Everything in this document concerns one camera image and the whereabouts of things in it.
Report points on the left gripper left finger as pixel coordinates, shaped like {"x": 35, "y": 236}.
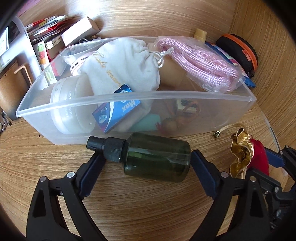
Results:
{"x": 45, "y": 218}

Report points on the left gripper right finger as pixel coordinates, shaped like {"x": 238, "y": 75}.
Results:
{"x": 250, "y": 218}

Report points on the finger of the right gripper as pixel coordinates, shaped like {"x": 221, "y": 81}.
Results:
{"x": 285, "y": 159}
{"x": 270, "y": 188}

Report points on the dark green spray bottle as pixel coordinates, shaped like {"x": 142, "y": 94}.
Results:
{"x": 146, "y": 156}

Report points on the green white mahjong tile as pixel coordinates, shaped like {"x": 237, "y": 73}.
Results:
{"x": 184, "y": 106}

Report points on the blue Max staples box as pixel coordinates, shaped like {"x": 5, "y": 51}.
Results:
{"x": 109, "y": 114}

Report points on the white drawstring pouch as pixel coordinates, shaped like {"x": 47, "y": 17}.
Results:
{"x": 123, "y": 61}

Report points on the blue patchwork pouch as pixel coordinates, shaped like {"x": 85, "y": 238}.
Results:
{"x": 231, "y": 60}

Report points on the black orange zipper case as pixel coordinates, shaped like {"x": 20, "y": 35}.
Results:
{"x": 241, "y": 51}

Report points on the white round jar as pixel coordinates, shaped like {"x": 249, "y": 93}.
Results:
{"x": 72, "y": 117}

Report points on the teal eraser block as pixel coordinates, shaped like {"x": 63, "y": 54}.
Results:
{"x": 147, "y": 124}

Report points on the brown mug with lid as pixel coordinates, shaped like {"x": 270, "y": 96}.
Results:
{"x": 16, "y": 79}

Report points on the yellow lotion tube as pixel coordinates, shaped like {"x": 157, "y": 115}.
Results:
{"x": 200, "y": 35}

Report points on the clear plastic storage bin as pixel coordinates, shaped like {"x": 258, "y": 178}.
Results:
{"x": 166, "y": 86}

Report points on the fruit pattern box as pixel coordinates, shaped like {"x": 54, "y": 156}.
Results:
{"x": 42, "y": 57}

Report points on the silver file holder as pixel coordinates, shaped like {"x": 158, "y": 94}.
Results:
{"x": 15, "y": 44}

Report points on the stack of books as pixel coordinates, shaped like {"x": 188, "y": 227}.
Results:
{"x": 50, "y": 30}

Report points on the white cardboard box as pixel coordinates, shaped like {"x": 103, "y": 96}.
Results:
{"x": 83, "y": 28}

